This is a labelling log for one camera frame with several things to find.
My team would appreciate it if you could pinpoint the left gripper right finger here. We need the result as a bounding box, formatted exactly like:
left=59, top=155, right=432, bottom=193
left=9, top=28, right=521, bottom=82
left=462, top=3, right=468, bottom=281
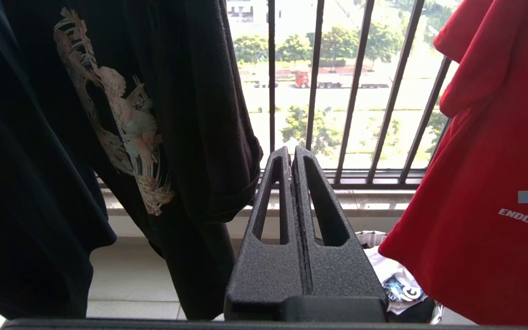
left=292, top=145, right=388, bottom=321

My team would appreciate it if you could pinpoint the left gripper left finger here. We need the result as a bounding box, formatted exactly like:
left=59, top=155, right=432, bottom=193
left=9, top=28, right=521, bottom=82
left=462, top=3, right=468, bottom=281
left=224, top=147, right=308, bottom=321

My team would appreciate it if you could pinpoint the white garment with blue print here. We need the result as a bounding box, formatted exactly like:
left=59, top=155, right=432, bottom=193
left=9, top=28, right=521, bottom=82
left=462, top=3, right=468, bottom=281
left=364, top=246, right=429, bottom=316

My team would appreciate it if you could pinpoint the black garment in basket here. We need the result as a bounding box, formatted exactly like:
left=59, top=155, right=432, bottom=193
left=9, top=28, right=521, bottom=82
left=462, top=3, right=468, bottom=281
left=387, top=297, right=437, bottom=324

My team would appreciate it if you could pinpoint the dark navy garment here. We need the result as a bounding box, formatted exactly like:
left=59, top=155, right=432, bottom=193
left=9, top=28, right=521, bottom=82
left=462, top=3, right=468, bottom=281
left=0, top=0, right=118, bottom=319

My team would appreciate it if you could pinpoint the white printed clothes pile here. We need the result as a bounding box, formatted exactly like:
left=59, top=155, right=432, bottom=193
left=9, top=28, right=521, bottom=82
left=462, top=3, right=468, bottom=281
left=355, top=231, right=446, bottom=325

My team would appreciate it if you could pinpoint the red t-shirt with white print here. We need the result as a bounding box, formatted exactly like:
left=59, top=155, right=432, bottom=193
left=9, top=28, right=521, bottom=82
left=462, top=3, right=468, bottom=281
left=378, top=0, right=528, bottom=326

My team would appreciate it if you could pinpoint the black metal window railing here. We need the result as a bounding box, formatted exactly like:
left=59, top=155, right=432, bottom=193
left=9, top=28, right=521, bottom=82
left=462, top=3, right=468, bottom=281
left=222, top=0, right=452, bottom=190

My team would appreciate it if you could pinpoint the black t-shirt with angel print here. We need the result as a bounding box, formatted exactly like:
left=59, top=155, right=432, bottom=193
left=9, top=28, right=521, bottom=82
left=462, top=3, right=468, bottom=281
left=0, top=0, right=264, bottom=320

